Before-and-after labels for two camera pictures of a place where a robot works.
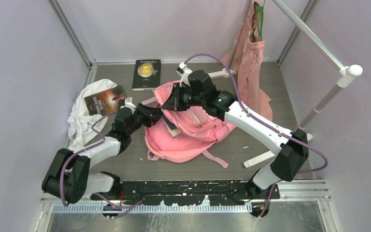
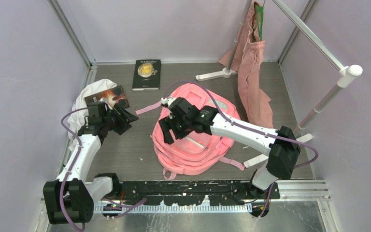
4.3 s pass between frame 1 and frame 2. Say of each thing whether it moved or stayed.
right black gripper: moved
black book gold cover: stayed
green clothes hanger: stayed
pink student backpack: moved
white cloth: stayed
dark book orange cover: stayed
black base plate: stayed
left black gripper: moved
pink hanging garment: stayed
